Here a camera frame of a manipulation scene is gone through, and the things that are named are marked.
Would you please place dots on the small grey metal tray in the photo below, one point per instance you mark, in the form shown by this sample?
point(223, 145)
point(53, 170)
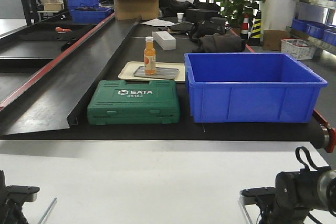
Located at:
point(161, 73)

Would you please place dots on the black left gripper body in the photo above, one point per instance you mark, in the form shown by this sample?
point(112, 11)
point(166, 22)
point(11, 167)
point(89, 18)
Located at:
point(12, 199)

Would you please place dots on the blue crate on table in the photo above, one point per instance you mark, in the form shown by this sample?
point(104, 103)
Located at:
point(90, 16)

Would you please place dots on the large blue plastic bin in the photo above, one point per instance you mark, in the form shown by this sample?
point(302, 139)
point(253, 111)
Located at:
point(250, 87)

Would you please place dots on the green SATA tool case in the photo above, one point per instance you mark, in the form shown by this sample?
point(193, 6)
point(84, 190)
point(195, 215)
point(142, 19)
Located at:
point(118, 102)

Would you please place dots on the large cardboard box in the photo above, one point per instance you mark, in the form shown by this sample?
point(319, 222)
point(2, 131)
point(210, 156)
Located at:
point(133, 9)

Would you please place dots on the white wire basket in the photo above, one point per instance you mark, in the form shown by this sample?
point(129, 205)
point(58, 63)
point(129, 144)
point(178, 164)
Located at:
point(297, 48)

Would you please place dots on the orange handled tool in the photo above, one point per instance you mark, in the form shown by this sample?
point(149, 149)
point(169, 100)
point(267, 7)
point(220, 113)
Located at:
point(62, 30)

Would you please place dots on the striped traffic cone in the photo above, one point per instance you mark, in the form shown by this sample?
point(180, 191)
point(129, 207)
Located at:
point(255, 36)

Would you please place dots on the beige plastic tray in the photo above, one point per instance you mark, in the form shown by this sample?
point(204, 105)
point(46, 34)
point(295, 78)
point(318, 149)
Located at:
point(130, 67)

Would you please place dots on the orange juice bottle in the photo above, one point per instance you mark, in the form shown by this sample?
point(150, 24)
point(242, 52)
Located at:
point(149, 56)

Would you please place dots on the dark folded cloth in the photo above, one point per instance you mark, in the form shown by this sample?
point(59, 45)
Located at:
point(220, 43)

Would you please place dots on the white rectangular box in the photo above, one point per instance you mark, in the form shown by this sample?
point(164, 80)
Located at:
point(164, 39)

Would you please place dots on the black bag on table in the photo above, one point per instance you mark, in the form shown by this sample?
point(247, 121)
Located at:
point(207, 27)

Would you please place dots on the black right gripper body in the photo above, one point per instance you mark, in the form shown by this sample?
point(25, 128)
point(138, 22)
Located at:
point(294, 196)

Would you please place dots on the white paper cup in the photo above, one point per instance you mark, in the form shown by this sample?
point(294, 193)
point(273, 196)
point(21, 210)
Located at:
point(180, 17)

